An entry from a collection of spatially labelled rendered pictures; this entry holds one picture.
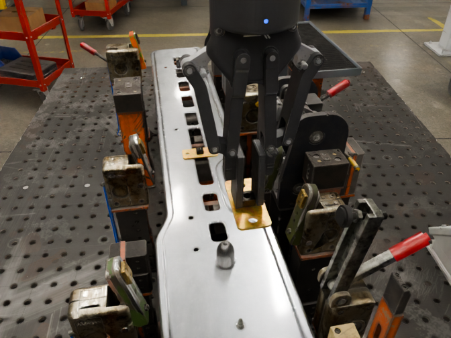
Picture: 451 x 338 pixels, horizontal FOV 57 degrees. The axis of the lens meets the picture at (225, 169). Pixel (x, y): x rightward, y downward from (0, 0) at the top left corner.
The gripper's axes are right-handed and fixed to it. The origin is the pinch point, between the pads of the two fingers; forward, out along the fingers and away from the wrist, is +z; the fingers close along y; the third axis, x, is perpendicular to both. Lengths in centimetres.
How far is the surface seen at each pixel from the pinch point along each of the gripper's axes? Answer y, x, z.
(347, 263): -13.8, 1.6, 15.9
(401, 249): -22.4, 0.4, 16.2
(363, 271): -17.5, 0.4, 19.7
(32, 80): 98, -274, 105
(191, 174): 2.9, -39.1, 29.1
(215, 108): -7, -68, 29
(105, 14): 53, -446, 109
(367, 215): -15.1, 1.2, 7.6
